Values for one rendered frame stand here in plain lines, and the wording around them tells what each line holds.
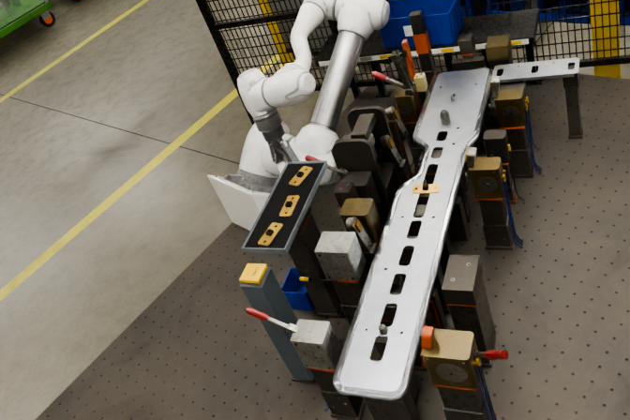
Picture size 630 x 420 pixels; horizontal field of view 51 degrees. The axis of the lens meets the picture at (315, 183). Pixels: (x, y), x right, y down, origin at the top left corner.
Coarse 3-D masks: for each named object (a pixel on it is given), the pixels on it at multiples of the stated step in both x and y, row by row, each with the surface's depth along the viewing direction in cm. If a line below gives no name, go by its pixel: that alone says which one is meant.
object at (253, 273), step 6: (252, 264) 175; (258, 264) 174; (264, 264) 173; (246, 270) 174; (252, 270) 173; (258, 270) 173; (264, 270) 173; (246, 276) 172; (252, 276) 172; (258, 276) 171; (246, 282) 172; (252, 282) 171; (258, 282) 170
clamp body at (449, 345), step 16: (448, 336) 151; (464, 336) 149; (432, 352) 149; (448, 352) 147; (464, 352) 146; (432, 368) 151; (448, 368) 149; (464, 368) 147; (480, 368) 154; (432, 384) 156; (448, 384) 154; (464, 384) 151; (480, 384) 153; (448, 400) 160; (464, 400) 157; (480, 400) 158; (448, 416) 164; (464, 416) 162; (480, 416) 159
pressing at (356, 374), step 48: (432, 96) 238; (480, 96) 229; (432, 144) 216; (384, 240) 189; (432, 240) 184; (384, 288) 176; (432, 288) 172; (384, 336) 164; (336, 384) 157; (384, 384) 153
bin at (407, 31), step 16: (400, 0) 270; (416, 0) 267; (432, 0) 264; (448, 0) 261; (400, 16) 275; (432, 16) 251; (448, 16) 249; (384, 32) 264; (400, 32) 262; (432, 32) 256; (448, 32) 253
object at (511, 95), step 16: (512, 96) 215; (512, 112) 217; (512, 128) 222; (528, 128) 222; (512, 144) 227; (528, 144) 228; (512, 160) 231; (528, 160) 229; (512, 176) 236; (528, 176) 233
